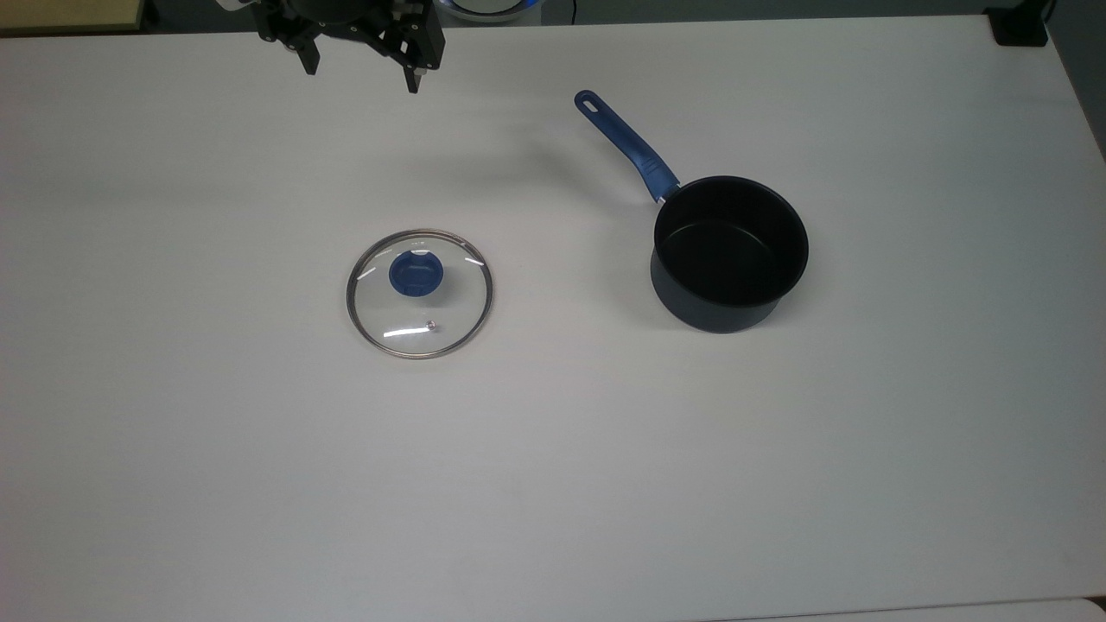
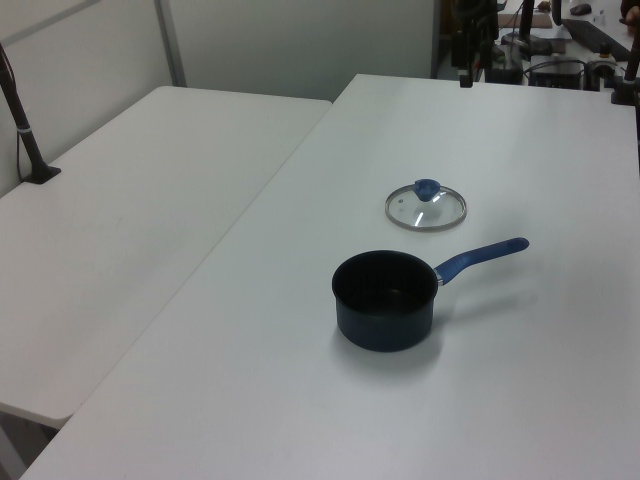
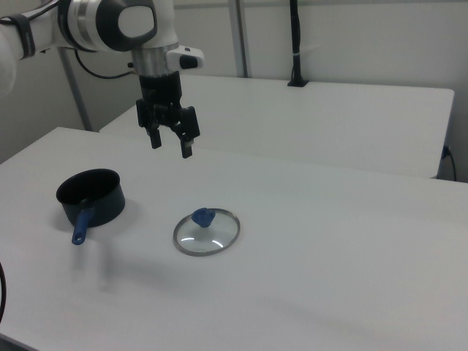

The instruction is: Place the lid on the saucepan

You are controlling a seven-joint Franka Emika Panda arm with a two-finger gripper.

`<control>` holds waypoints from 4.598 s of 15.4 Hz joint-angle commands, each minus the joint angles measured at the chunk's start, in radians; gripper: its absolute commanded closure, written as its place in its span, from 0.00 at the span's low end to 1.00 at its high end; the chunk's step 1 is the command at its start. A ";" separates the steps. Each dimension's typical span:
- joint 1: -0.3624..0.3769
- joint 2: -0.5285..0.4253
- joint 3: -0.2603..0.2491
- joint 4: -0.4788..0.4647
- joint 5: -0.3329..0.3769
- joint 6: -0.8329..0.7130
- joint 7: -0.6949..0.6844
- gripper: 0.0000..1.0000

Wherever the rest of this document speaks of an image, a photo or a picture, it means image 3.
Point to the glass lid with blue knob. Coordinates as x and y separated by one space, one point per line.
206 234

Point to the white side table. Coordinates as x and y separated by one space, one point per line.
311 120

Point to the black camera pole with base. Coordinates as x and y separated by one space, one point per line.
297 44

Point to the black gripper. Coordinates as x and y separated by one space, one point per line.
161 91

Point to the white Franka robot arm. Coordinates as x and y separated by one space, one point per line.
91 22

